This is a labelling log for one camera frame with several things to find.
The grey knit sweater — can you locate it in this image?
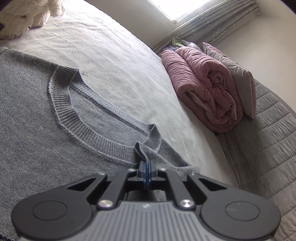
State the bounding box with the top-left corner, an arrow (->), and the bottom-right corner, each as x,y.
1,48 -> 198,240

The grey quilted headboard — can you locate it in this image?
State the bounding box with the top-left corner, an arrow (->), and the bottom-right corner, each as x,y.
218,81 -> 295,240

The pink folded quilt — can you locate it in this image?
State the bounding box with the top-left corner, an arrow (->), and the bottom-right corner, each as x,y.
162,47 -> 243,133

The pink and grey pillow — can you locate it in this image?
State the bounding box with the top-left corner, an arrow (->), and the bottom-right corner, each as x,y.
202,43 -> 256,119

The patterned folded cloth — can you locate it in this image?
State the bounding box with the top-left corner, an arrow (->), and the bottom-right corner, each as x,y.
171,37 -> 202,51

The grey bed sheet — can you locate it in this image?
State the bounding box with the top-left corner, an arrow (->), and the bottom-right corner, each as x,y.
1,1 -> 237,186

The white plush dog toy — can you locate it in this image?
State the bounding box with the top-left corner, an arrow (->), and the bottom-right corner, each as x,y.
1,0 -> 64,40

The window with white frame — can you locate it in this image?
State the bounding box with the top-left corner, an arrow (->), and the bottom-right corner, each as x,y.
149,0 -> 211,22

